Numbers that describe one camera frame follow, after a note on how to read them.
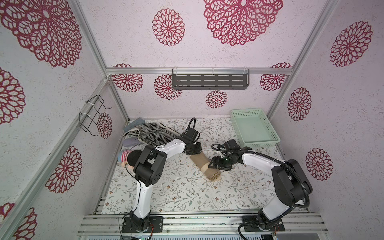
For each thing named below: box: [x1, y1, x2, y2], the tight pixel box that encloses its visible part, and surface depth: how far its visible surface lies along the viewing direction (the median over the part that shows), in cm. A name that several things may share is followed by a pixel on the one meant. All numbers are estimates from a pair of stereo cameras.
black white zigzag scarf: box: [123, 121, 182, 146], surface depth 111 cm
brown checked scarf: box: [190, 151, 222, 182], surface depth 89 cm
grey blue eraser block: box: [123, 117, 146, 132], surface depth 119 cm
